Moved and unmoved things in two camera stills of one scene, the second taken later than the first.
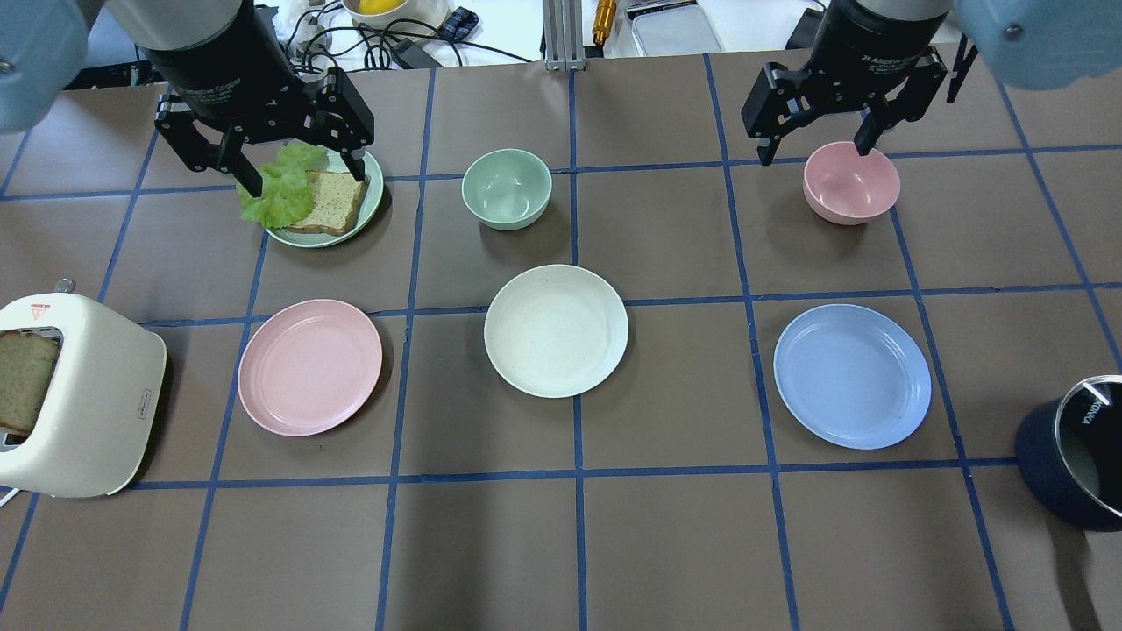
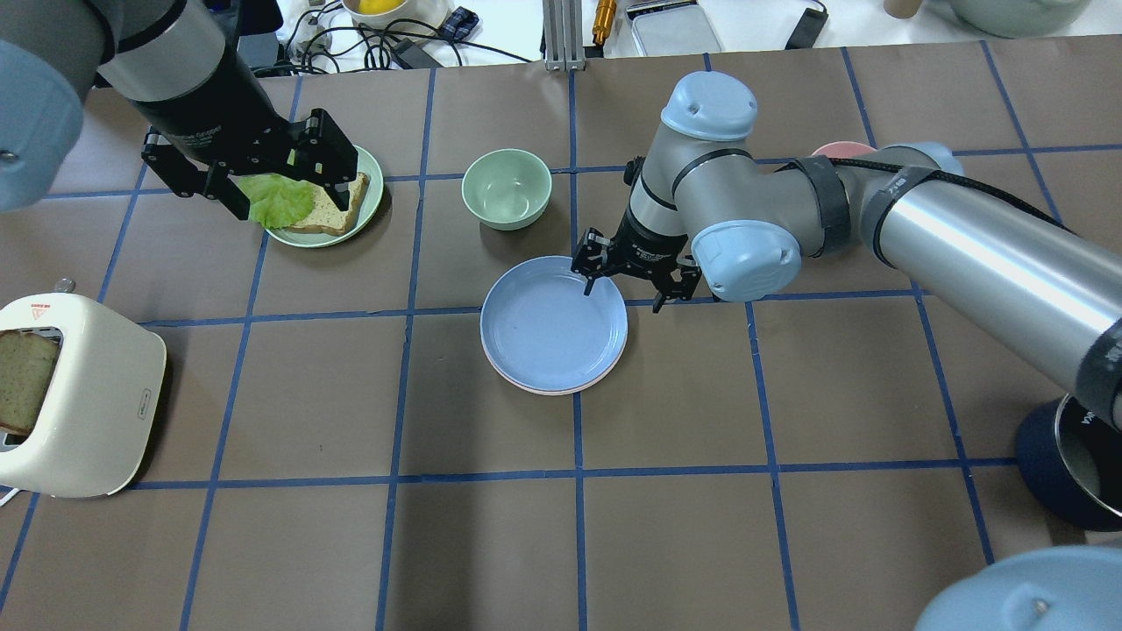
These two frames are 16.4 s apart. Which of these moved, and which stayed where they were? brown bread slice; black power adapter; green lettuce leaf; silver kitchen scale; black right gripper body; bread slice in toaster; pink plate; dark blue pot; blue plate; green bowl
Moved: black right gripper body; pink plate; blue plate
Stayed: black power adapter; green lettuce leaf; silver kitchen scale; bread slice in toaster; dark blue pot; green bowl; brown bread slice
